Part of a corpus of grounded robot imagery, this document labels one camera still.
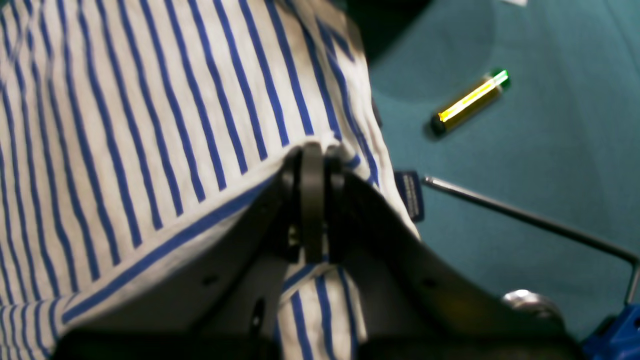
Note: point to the thin metal rod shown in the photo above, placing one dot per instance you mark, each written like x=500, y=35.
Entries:
x=540, y=222

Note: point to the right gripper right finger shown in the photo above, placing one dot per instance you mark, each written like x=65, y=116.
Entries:
x=413, y=305

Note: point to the small brass battery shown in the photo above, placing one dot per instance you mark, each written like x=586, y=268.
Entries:
x=488, y=90

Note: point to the blue clamp block black knob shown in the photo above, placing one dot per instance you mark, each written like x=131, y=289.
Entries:
x=617, y=338

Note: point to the teal table cloth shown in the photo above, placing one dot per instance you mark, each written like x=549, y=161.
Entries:
x=561, y=142

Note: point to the blue white striped T-shirt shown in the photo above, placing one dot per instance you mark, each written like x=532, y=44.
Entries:
x=134, y=132

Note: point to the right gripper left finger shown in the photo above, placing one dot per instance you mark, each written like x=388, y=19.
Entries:
x=224, y=304

